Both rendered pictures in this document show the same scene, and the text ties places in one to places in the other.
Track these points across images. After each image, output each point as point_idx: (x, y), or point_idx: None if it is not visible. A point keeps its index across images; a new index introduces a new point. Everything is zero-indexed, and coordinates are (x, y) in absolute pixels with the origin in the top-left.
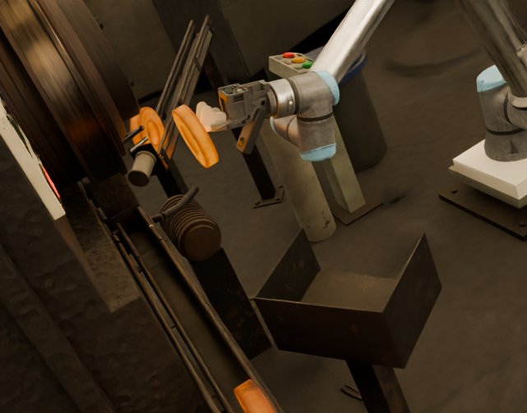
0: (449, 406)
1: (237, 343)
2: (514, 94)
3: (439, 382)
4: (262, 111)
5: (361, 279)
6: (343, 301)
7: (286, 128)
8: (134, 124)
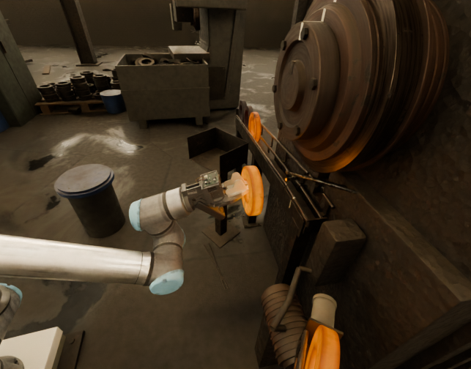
0: (194, 255)
1: (258, 150)
2: None
3: (190, 267)
4: None
5: (209, 167)
6: (219, 163)
7: (179, 247)
8: (330, 334)
